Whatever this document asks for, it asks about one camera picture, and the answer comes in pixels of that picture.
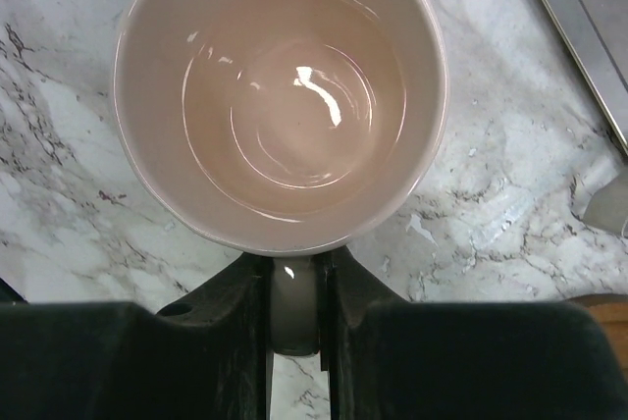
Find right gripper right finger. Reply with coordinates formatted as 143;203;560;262
321;248;627;419

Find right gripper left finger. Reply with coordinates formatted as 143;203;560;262
1;254;272;419

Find brown wooden coaster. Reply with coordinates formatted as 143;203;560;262
571;294;628;377

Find metal tongs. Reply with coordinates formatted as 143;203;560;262
582;175;628;238

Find pink mug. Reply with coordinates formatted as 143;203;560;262
110;0;449;356

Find stainless steel tray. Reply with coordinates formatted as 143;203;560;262
542;0;627;149

